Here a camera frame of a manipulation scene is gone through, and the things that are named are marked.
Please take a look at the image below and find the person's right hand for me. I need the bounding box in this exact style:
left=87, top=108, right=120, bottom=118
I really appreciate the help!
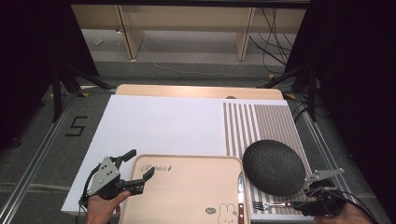
left=313, top=203, right=374, bottom=224

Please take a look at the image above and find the black metal stand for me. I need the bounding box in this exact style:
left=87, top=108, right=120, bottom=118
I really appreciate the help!
left=256, top=64, right=318, bottom=123
left=50, top=63, right=118, bottom=123

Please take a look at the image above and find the person's left hand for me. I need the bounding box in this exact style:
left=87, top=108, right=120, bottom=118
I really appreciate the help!
left=86, top=189, right=132, bottom=224

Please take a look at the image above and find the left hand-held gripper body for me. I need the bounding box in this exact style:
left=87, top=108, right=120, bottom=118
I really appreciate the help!
left=88, top=156, right=126, bottom=201

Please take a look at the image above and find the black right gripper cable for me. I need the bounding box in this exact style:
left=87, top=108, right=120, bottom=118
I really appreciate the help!
left=323, top=189, right=380, bottom=224

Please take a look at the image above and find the black textured oval plate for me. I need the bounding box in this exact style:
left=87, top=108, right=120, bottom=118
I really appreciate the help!
left=242, top=139, right=306, bottom=198

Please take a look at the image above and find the dark curtain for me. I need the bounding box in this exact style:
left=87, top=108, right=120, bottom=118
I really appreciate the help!
left=284, top=0, right=396, bottom=216
left=0, top=0, right=100, bottom=150

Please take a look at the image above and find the bundle of black cables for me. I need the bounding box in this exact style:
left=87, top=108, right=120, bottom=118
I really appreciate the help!
left=247, top=7, right=296, bottom=75

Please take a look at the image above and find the wooden handled steak knife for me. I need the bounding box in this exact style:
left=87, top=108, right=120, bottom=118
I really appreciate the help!
left=236, top=171, right=246, bottom=224

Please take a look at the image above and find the striped woven placemat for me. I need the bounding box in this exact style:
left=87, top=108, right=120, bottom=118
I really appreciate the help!
left=222, top=102, right=314, bottom=217

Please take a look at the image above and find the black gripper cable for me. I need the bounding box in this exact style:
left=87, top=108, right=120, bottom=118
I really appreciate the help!
left=78, top=162, right=104, bottom=209
left=323, top=189, right=380, bottom=224

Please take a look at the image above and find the wooden handled fork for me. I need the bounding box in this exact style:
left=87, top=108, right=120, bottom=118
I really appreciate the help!
left=251, top=200, right=304, bottom=211

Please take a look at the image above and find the aluminium floor rail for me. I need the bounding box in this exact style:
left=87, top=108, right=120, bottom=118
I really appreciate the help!
left=0, top=91, right=79, bottom=224
left=302, top=111, right=394, bottom=224

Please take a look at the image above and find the beige plastic tray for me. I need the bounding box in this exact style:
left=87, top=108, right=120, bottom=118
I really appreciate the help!
left=120, top=153, right=251, bottom=224

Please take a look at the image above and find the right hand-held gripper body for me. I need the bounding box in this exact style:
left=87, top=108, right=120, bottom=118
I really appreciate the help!
left=304, top=167, right=347, bottom=217

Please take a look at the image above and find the light wooden shelf unit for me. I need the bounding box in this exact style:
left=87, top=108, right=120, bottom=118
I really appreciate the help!
left=70, top=4, right=307, bottom=62

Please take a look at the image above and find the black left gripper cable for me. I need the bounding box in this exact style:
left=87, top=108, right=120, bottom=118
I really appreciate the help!
left=78, top=162, right=104, bottom=209

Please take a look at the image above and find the white board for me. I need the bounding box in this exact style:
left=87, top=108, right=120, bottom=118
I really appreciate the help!
left=61, top=94, right=289, bottom=217

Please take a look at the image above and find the light wooden table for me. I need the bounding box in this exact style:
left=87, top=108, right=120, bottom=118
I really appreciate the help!
left=115, top=83, right=284, bottom=101

